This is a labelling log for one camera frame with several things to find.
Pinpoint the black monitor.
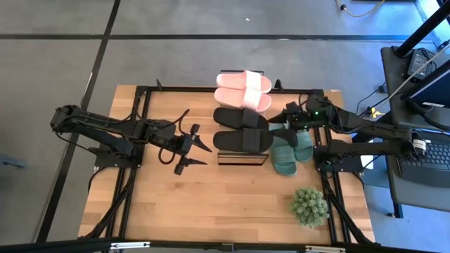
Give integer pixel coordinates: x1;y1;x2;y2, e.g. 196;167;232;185
400;59;450;110

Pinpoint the black aluminium crossbar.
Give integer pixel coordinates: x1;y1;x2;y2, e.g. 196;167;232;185
0;238;450;253

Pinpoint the yellow floor cable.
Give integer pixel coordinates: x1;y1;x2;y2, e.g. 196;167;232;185
335;0;387;18

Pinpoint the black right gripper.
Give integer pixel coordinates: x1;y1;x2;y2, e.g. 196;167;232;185
268;98;332;148

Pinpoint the black power adapter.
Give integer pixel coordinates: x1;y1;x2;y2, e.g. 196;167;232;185
406;48;437;80

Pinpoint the wooden shelf with black frame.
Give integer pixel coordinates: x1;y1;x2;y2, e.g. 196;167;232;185
217;69;271;167

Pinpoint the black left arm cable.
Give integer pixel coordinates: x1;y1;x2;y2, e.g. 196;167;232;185
157;108;191;166

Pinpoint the green artificial plant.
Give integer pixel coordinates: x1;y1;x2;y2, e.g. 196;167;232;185
289;187;330;229

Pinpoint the black laptop keyboard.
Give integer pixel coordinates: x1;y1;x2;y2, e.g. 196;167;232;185
399;136;450;189

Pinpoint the white cord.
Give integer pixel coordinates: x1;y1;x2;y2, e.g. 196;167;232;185
386;41;450;101

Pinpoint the black gantry pole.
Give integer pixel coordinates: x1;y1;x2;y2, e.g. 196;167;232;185
392;0;450;59

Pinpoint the black slide sandal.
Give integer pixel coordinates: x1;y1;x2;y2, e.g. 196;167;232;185
212;127;274;154
212;106;270;131

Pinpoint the grey side desk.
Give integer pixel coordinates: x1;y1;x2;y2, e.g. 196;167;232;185
380;45;450;216

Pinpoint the black aluminium table frame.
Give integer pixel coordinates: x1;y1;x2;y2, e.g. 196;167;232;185
79;79;375;247

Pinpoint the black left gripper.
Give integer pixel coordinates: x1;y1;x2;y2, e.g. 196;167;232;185
150;120;213;176

